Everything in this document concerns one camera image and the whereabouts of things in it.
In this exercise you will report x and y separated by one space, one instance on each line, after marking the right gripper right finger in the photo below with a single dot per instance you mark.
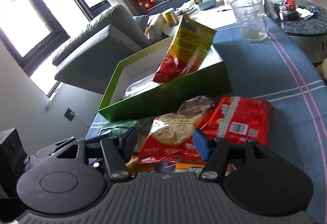
214 152

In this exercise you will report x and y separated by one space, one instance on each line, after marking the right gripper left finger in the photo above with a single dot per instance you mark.
117 151

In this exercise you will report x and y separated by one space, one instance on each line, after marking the orange biscuit pack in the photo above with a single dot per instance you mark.
165 167

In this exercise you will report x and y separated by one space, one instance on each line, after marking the green snack bag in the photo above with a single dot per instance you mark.
117 129

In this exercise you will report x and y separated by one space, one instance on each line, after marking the red checkered snack pack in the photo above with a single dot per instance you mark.
239 119

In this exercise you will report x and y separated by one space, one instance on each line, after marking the red cracker bag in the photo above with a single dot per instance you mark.
171 138

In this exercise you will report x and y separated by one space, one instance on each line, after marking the brown round pastry packet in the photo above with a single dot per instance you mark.
196 105

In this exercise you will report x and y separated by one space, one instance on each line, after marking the red yellow chip bag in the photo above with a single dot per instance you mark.
187 51

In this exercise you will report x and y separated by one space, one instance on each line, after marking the green cardboard box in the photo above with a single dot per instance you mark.
210 80

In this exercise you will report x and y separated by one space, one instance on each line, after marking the grey sofa armchair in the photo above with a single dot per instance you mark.
89 59

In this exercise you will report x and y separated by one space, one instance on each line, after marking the blue striped tablecloth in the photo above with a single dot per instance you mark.
275 70

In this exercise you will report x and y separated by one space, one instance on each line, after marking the white round table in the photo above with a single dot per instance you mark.
218 16

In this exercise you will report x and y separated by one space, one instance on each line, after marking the glass pitcher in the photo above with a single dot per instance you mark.
251 19

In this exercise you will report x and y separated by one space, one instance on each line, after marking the light blue tray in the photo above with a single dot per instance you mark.
204 5

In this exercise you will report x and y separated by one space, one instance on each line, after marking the dark round side table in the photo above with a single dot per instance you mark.
306 26

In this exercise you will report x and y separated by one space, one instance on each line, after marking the dark framed window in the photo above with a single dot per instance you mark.
33 29

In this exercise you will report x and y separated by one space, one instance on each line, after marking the wall power socket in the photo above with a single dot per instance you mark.
69 114

